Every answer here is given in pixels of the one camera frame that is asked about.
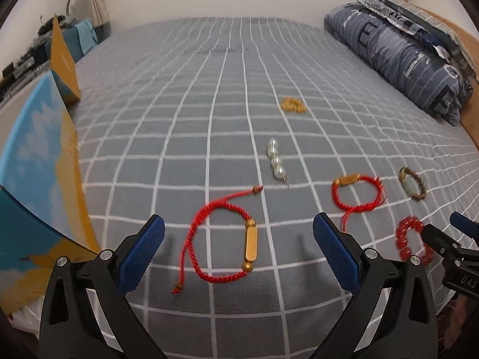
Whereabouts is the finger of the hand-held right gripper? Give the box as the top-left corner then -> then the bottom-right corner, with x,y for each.
450,211 -> 479,241
422,223 -> 479,270

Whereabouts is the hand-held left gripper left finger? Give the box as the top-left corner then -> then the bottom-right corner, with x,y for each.
39,214 -> 167,359

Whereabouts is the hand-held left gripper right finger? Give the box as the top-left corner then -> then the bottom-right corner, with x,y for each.
310,212 -> 438,359

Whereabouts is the red bead bracelet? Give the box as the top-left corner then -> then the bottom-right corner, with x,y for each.
395,215 -> 435,267

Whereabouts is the blue and yellow gift box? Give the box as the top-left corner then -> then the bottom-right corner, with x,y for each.
0,14 -> 102,315

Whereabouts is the grey checked bed sheet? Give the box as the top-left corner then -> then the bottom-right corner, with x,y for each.
11,16 -> 479,359

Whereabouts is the folded blue-grey quilt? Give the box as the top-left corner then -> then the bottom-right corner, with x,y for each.
323,2 -> 474,127

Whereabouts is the checked grey pillow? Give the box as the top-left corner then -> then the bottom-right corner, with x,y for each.
355,0 -> 479,81

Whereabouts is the cluttered dark side desk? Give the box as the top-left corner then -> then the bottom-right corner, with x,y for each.
0,15 -> 113,96

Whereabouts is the light blue cloth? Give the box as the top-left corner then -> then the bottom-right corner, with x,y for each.
74,19 -> 99,56

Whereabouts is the brown bead bracelet green stone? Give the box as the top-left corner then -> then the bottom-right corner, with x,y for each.
398,167 -> 428,201

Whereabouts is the red rope bracelet small gold tube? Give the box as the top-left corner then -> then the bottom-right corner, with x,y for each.
331,174 -> 386,232

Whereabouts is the red rope bracelet large gold tube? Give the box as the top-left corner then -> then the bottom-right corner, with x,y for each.
171,185 -> 265,295

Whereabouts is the pearl bead string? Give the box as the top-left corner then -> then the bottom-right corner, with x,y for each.
266,138 -> 291,186

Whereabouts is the gold bead bracelet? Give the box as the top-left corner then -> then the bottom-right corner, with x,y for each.
281,97 -> 308,115

